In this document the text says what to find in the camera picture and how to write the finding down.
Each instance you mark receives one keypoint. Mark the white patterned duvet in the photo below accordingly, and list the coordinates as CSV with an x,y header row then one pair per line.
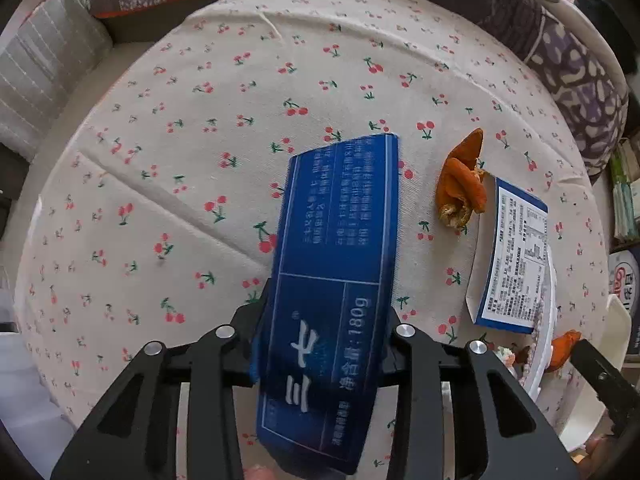
x,y
574,21

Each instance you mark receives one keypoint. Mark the person's right hand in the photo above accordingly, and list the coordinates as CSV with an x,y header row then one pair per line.
x,y
597,451

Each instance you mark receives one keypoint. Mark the cherry print tablecloth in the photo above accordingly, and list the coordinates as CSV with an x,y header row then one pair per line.
x,y
161,216

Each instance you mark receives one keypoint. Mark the person's left hand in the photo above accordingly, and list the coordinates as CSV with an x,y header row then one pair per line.
x,y
259,472

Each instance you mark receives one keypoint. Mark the white plastic waste bin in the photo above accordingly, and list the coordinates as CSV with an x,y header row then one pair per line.
x,y
588,410

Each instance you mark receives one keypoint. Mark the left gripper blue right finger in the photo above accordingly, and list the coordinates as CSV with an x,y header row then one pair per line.
x,y
392,359

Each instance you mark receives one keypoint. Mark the orange peel piece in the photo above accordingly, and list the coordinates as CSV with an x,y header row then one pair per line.
x,y
562,347
460,190

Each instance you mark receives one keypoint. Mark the grey checked covered chair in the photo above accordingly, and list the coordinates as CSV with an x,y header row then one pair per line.
x,y
41,67

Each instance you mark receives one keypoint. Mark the white label blue box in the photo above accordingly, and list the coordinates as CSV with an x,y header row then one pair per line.
x,y
510,261

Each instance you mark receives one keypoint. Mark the wooden bookshelf with books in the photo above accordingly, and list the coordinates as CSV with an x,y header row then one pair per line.
x,y
623,168

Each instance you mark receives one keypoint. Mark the upper Ganten water carton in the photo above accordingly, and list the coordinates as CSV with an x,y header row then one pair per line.
x,y
624,283

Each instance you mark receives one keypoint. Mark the blue carton box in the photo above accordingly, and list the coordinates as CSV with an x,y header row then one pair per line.
x,y
331,294

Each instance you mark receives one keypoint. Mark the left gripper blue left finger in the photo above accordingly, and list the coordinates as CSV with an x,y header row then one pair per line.
x,y
259,311

